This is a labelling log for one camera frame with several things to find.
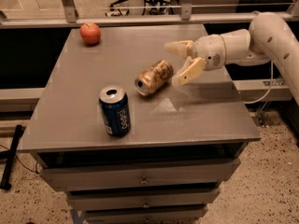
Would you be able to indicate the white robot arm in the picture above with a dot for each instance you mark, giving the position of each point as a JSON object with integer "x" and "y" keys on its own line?
{"x": 268, "y": 38}

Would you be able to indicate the black stand leg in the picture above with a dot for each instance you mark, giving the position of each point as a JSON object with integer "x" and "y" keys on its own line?
{"x": 9, "y": 156}

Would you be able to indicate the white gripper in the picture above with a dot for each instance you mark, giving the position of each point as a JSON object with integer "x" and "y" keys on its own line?
{"x": 209, "y": 51}

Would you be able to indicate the orange LaCroix can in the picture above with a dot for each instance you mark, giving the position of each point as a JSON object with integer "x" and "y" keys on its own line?
{"x": 154, "y": 77}

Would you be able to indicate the blue Pepsi can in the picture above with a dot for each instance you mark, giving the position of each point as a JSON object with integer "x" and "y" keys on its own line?
{"x": 113, "y": 102}

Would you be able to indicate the grey drawer cabinet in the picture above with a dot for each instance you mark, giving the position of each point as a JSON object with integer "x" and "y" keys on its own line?
{"x": 183, "y": 143}

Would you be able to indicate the grey metal railing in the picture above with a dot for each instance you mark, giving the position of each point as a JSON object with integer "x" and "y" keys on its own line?
{"x": 106, "y": 13}

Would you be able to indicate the red apple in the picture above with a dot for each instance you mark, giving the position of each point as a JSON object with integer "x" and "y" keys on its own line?
{"x": 90, "y": 33}

